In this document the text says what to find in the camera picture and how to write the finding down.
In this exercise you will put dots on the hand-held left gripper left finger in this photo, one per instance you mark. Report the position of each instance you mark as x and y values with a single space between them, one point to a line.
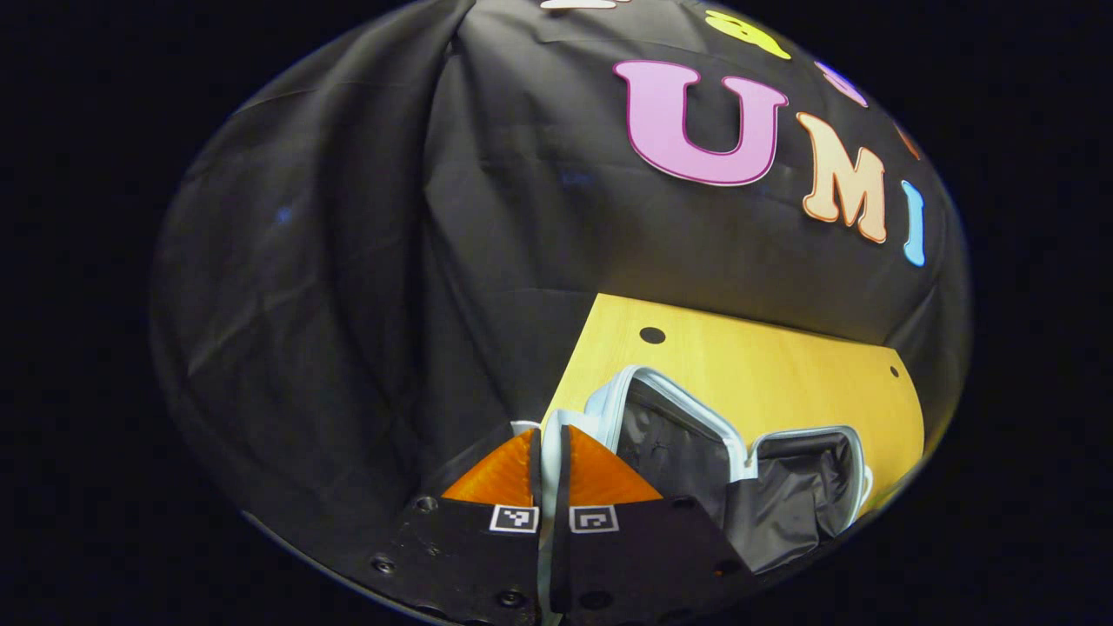
478 565

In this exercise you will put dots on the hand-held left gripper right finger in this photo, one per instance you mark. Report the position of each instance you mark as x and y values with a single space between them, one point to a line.
635 556

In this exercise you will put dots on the white cloud-shaped suitcase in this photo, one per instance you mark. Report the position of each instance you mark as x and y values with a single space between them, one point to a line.
678 435

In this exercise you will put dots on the black backdrop cloth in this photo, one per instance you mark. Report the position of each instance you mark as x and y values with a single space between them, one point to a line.
348 261

